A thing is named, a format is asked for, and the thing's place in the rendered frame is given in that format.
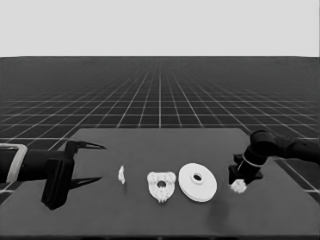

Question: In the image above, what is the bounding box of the small white toothed gear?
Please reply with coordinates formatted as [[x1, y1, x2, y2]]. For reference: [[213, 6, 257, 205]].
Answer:
[[229, 178, 248, 195]]

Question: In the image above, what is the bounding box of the small thin white T-shaped piece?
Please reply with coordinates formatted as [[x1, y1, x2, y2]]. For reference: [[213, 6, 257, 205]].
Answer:
[[117, 165, 127, 185]]

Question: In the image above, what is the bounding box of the large thick white disc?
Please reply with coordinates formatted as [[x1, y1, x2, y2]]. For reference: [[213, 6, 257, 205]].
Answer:
[[177, 162, 219, 204]]

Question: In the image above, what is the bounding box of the white round carrier with pins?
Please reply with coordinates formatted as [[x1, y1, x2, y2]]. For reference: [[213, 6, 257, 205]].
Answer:
[[146, 170, 177, 204]]

